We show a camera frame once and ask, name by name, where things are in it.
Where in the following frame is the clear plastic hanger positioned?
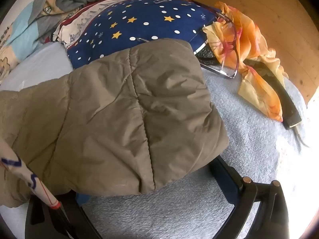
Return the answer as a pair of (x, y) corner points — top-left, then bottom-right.
(153, 0), (240, 79)

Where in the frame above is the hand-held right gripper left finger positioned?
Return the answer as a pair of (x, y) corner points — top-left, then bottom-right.
(25, 191), (103, 239)

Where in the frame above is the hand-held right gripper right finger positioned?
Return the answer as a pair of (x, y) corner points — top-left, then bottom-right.
(209, 155), (290, 239)

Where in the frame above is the navy star print pillow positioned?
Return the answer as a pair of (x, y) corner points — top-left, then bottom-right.
(66, 0), (225, 71)

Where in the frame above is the black handle tool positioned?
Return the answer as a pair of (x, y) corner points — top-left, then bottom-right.
(245, 60), (311, 148)

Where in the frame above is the orange floral scarf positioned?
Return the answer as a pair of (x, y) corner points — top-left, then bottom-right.
(203, 1), (289, 122)

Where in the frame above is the olive quilted jacket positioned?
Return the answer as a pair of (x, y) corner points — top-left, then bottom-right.
(0, 38), (230, 208)

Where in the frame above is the white stick with blue print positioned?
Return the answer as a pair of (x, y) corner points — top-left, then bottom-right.
(0, 139), (76, 239)

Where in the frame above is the black patterned cloth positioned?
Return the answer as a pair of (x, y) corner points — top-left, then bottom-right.
(196, 47), (218, 61)

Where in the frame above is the patchwork cartoon blanket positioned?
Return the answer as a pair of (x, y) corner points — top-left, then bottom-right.
(0, 0), (88, 80)

